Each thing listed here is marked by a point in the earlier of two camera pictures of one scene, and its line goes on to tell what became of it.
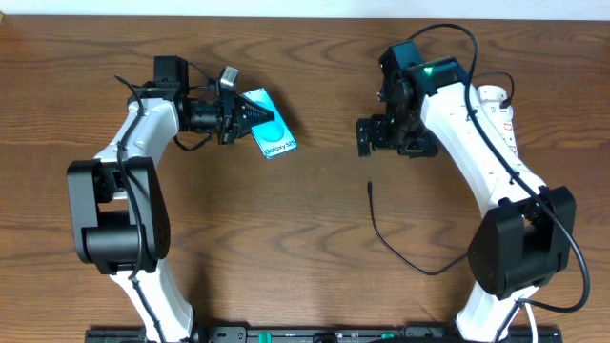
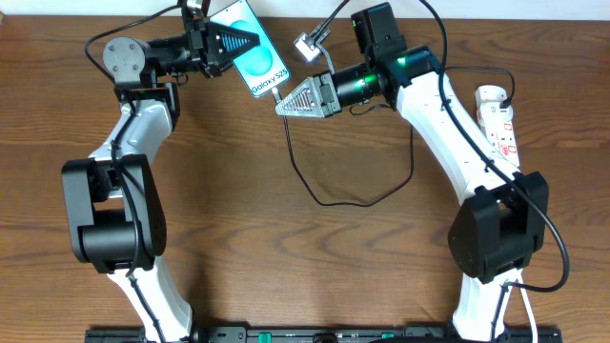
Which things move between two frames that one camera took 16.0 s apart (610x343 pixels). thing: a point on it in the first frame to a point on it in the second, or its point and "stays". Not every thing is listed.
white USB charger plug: x=490 y=93 stays
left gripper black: x=232 y=110 to x=206 y=52
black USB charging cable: x=504 y=104 to x=406 y=172
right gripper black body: x=397 y=132 to x=327 y=81
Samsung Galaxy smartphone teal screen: x=274 y=138 to x=261 y=67
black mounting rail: x=319 y=334 stays
